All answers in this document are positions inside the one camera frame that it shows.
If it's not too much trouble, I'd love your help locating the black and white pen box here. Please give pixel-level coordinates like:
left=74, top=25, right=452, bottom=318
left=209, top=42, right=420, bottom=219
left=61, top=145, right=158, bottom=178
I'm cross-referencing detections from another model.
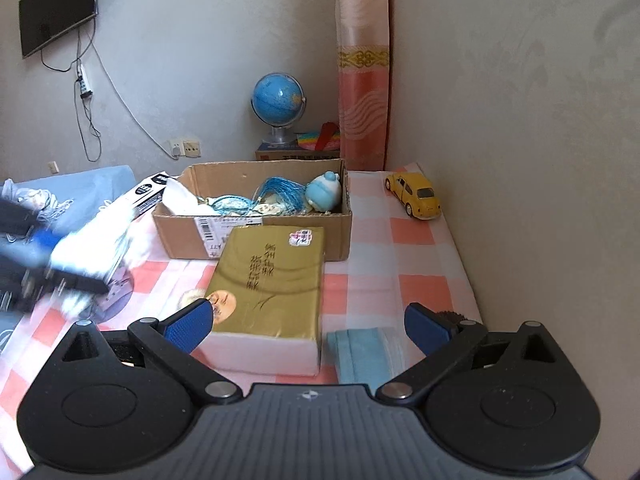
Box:
left=121, top=172, right=169, bottom=219

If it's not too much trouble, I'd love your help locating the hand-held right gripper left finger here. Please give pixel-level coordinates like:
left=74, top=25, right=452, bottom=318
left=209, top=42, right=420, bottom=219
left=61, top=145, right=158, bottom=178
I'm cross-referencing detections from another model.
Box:
left=47, top=298, right=245, bottom=406

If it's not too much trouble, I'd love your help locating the rainbow coloured flat toy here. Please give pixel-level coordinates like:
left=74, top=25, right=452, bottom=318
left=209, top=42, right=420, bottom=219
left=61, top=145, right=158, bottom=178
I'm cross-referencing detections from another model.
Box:
left=295, top=131, right=341, bottom=152

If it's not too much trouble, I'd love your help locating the black cable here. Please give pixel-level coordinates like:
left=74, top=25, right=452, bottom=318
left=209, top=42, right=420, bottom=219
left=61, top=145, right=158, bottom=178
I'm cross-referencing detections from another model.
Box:
left=40, top=27, right=102, bottom=162

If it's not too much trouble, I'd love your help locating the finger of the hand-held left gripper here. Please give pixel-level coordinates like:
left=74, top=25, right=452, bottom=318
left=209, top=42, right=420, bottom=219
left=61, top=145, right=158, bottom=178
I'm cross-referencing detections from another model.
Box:
left=0, top=199, right=67, bottom=267
left=30, top=265, right=109, bottom=297

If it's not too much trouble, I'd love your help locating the white power strip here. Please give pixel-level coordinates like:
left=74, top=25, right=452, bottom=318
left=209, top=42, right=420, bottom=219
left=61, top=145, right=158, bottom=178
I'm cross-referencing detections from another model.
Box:
left=75, top=62, right=94, bottom=99

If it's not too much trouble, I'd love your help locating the pink patterned curtain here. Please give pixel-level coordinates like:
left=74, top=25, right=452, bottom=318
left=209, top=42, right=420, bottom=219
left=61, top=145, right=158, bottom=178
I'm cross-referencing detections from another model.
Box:
left=333, top=0, right=391, bottom=171

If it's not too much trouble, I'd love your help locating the black wall television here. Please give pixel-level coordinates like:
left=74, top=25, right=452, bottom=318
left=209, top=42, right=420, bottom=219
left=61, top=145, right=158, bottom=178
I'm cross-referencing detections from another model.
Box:
left=18, top=0, right=99, bottom=60

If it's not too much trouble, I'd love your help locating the white and blue crumpled cloth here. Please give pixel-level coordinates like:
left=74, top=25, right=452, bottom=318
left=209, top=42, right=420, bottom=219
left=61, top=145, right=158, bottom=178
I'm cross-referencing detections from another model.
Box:
left=0, top=179, right=77, bottom=222

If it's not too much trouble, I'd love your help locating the cardboard box under globe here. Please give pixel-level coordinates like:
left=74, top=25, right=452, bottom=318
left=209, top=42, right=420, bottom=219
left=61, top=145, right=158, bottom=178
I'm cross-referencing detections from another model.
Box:
left=255, top=142, right=341, bottom=162

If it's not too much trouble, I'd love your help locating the floral sachet with blue cord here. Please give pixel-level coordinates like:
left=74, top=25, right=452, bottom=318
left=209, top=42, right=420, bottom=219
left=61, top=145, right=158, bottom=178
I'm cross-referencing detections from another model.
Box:
left=199, top=175, right=312, bottom=217

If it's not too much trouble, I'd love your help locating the white cable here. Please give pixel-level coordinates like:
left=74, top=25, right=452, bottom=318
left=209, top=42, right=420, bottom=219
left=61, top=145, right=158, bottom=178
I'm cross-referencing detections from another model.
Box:
left=89, top=35, right=177, bottom=159

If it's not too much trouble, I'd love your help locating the blue face mask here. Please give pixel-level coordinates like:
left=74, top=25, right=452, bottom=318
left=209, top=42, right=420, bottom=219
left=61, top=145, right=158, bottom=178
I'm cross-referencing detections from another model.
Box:
left=326, top=327, right=417, bottom=385

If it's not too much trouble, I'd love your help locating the golden tissue pack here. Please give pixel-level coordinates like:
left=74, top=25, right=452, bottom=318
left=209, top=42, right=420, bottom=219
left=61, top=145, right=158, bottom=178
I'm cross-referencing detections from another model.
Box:
left=192, top=225, right=326, bottom=377

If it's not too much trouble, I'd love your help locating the brown cardboard box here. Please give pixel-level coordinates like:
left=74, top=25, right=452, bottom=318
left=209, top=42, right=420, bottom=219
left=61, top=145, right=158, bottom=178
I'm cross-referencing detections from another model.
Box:
left=152, top=159, right=354, bottom=262

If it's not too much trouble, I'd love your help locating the orange checkered tablecloth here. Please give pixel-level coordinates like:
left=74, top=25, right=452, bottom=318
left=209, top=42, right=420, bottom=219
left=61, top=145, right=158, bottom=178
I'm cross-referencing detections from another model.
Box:
left=0, top=162, right=484, bottom=463

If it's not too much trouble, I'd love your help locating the blue leaf-print pillow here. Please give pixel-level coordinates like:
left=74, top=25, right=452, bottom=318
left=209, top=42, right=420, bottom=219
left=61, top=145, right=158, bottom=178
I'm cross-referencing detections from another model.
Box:
left=0, top=164, right=137, bottom=243

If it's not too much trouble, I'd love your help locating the clear jar with white lid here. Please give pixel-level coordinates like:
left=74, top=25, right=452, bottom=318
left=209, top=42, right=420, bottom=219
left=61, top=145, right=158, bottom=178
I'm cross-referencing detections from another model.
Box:
left=50, top=215, right=137, bottom=323

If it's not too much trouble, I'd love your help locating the yellow toy car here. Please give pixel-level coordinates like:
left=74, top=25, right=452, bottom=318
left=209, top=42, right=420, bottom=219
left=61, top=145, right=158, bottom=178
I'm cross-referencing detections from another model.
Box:
left=384, top=172, right=444, bottom=221

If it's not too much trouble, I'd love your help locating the blue desk globe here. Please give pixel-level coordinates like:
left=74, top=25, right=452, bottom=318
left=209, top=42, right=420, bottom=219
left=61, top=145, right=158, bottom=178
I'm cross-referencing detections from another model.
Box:
left=251, top=72, right=305, bottom=146

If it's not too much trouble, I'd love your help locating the blue plush toy keychain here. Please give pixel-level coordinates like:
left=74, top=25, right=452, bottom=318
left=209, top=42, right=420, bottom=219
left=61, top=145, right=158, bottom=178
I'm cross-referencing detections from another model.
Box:
left=305, top=171, right=344, bottom=214

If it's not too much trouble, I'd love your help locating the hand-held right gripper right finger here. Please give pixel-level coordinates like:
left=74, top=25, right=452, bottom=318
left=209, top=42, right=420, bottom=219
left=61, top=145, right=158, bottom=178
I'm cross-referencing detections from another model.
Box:
left=375, top=302, right=559, bottom=404

